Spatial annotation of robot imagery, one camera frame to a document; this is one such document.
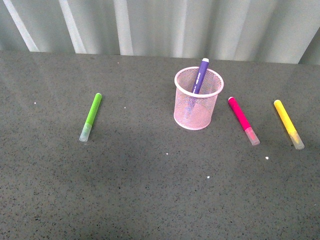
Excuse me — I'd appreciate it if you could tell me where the purple marker pen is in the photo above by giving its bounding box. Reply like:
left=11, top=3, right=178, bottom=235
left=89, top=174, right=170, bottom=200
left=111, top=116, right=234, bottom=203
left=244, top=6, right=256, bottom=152
left=191, top=58, right=210, bottom=94

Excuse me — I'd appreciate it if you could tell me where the pink mesh pen cup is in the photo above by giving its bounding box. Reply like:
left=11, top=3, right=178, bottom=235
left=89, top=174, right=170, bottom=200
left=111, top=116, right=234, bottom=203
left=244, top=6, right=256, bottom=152
left=173, top=66, right=224, bottom=130

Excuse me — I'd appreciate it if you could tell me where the green marker pen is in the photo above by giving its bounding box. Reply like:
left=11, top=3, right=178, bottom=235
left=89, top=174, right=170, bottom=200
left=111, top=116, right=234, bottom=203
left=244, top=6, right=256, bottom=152
left=79, top=93, right=103, bottom=142

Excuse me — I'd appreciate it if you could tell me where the pink marker pen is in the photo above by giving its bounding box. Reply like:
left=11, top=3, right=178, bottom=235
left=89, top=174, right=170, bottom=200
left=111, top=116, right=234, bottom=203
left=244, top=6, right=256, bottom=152
left=228, top=96, right=260, bottom=146

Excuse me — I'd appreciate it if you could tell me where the yellow marker pen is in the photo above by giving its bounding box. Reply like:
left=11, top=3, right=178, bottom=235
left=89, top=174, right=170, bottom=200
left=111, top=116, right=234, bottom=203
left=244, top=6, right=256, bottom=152
left=273, top=99, right=305, bottom=150

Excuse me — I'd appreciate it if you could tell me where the white pleated curtain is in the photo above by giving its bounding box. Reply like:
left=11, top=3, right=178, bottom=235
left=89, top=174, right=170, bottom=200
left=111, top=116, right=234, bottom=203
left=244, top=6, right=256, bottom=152
left=0, top=0, right=320, bottom=65

